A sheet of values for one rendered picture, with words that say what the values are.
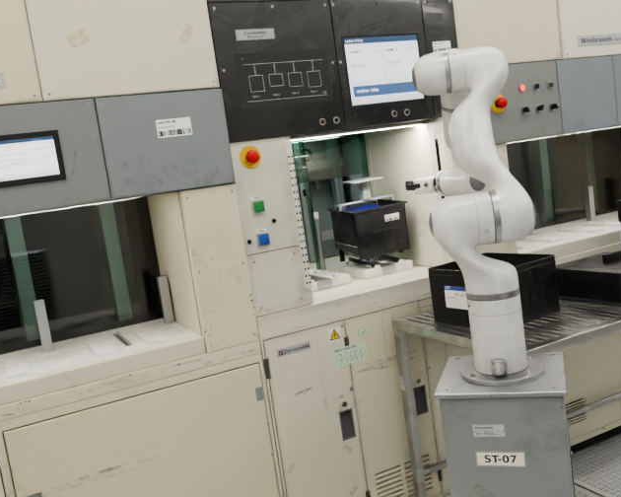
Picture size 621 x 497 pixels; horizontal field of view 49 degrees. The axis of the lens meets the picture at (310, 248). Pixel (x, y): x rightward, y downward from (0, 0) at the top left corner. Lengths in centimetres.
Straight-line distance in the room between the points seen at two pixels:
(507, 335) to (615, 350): 148
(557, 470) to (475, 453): 17
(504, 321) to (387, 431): 91
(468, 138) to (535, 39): 118
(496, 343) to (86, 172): 114
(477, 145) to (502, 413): 60
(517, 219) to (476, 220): 9
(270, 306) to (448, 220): 76
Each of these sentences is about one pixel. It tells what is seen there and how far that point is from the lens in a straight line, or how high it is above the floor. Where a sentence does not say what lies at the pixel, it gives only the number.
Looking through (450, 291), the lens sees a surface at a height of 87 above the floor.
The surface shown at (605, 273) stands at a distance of 222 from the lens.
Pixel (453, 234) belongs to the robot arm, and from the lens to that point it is 153.
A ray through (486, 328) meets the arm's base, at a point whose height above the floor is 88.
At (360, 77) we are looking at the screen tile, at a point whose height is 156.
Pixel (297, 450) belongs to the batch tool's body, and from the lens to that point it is 223.
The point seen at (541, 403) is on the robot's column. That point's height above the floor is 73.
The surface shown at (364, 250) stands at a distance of 246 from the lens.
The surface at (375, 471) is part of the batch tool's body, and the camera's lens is 240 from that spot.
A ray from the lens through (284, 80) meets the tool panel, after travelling 212.
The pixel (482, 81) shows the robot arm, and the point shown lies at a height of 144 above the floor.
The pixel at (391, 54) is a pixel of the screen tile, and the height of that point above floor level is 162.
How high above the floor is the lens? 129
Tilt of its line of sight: 7 degrees down
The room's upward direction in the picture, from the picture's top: 8 degrees counter-clockwise
